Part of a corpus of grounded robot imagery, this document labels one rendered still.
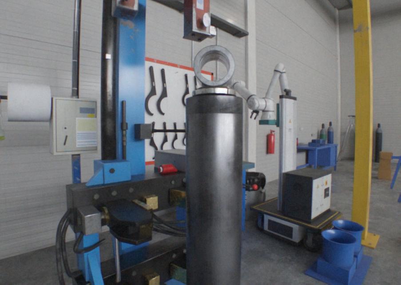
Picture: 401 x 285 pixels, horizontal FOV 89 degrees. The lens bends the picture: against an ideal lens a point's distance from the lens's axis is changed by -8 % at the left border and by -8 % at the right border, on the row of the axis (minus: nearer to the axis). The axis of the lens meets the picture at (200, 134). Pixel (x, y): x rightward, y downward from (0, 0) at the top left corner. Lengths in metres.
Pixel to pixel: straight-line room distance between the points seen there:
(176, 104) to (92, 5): 1.77
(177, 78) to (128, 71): 2.24
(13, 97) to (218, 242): 1.44
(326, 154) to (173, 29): 5.83
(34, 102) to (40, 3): 1.73
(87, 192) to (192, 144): 0.61
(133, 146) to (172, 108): 2.15
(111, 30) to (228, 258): 1.27
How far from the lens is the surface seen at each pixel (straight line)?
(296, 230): 2.82
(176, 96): 3.61
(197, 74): 0.80
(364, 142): 3.14
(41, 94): 1.73
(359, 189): 3.23
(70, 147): 1.76
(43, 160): 2.94
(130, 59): 1.51
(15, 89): 1.73
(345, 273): 2.46
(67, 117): 1.76
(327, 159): 7.72
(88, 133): 1.79
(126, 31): 1.55
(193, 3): 1.29
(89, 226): 1.07
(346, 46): 12.17
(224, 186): 0.76
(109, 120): 1.32
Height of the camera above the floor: 1.36
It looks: 1 degrees down
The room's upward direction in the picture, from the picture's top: straight up
